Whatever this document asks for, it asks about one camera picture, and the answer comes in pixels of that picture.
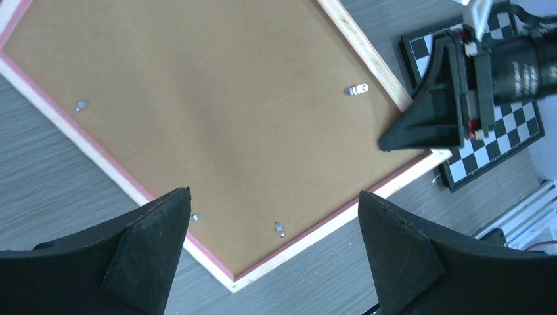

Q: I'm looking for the aluminium rail frame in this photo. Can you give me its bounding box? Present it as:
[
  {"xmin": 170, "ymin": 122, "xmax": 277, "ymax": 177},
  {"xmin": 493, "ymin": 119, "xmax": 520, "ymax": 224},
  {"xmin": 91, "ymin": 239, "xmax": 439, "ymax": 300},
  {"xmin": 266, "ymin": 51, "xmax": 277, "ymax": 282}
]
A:
[{"xmin": 473, "ymin": 180, "xmax": 556, "ymax": 251}]

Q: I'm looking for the black white checkerboard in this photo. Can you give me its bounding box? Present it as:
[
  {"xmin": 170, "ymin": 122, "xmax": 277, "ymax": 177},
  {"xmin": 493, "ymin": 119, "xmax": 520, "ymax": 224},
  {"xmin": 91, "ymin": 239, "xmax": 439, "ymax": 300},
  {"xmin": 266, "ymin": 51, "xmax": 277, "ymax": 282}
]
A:
[{"xmin": 399, "ymin": 16, "xmax": 545, "ymax": 192}]

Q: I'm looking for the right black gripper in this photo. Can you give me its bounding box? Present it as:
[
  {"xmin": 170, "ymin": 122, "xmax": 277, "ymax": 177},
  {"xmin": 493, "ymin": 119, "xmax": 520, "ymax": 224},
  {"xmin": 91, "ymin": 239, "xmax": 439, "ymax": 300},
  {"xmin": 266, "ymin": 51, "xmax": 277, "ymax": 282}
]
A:
[{"xmin": 378, "ymin": 26, "xmax": 556, "ymax": 152}]

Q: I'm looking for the pink picture frame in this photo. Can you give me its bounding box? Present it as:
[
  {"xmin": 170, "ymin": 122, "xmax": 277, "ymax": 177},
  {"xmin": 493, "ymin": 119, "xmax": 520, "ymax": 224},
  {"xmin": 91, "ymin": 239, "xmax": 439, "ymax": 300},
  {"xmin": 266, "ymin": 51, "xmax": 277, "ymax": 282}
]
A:
[{"xmin": 1, "ymin": 1, "xmax": 450, "ymax": 293}]

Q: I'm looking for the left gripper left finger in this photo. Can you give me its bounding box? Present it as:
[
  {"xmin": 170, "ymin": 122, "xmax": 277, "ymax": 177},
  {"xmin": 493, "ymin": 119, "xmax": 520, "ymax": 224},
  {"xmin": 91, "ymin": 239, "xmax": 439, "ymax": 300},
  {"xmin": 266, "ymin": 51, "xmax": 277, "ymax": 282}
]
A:
[{"xmin": 1, "ymin": 188, "xmax": 191, "ymax": 314}]

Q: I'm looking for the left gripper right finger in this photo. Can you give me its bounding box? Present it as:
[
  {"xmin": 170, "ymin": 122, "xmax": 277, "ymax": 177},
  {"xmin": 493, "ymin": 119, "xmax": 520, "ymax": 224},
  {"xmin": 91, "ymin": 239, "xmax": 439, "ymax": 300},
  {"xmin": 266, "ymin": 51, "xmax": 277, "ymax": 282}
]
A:
[{"xmin": 358, "ymin": 191, "xmax": 556, "ymax": 314}]

